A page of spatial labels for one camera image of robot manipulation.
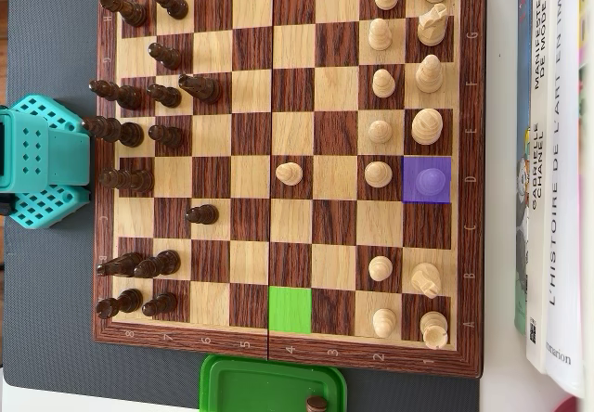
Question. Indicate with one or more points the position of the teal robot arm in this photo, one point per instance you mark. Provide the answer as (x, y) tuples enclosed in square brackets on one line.
[(65, 161)]

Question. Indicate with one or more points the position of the white Gabrielle Chanel book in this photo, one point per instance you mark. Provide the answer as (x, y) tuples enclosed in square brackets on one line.
[(538, 245)]

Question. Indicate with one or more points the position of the dark wooden chess king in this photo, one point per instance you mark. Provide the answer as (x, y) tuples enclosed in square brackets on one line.
[(116, 131)]

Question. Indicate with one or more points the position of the pink red object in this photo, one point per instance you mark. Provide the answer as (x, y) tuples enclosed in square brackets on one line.
[(577, 405)]

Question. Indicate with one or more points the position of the wooden folding chessboard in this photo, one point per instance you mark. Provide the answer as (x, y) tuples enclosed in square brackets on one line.
[(250, 175)]

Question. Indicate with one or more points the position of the light wooden chess king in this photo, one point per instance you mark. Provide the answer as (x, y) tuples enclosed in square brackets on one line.
[(427, 126)]

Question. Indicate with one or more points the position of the light wooden chess knight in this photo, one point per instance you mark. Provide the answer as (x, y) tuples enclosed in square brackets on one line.
[(432, 24), (426, 279)]

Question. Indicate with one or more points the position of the dark wooden chess queen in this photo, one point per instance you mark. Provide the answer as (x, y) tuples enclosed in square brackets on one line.
[(127, 181)]

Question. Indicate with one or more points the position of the white art history book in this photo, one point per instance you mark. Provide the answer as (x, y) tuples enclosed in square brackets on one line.
[(564, 245)]

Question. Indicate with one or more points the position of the green plastic tray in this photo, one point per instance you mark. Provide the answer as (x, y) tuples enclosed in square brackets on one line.
[(260, 389)]

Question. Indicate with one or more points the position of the dark wooden chess knight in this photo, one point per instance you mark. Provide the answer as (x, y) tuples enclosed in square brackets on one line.
[(118, 266), (202, 88)]

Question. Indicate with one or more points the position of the dark wooden chess pawn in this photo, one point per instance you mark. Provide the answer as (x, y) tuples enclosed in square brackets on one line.
[(316, 404), (166, 56), (202, 215), (172, 4), (165, 95), (160, 304), (166, 136)]

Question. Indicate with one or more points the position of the light wooden chess queen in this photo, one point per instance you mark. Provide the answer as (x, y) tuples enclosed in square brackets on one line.
[(429, 181)]

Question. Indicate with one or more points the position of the grey table mat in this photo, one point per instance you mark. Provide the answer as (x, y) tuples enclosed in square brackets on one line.
[(46, 36)]

